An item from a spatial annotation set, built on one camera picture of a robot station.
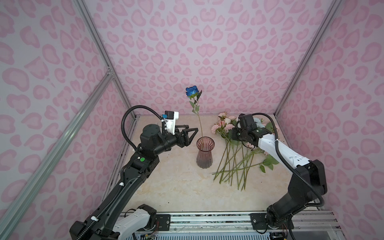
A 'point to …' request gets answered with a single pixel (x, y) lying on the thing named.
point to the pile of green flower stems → (237, 159)
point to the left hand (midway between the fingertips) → (193, 126)
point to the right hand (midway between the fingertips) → (233, 132)
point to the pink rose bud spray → (225, 123)
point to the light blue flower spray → (258, 122)
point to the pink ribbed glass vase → (205, 144)
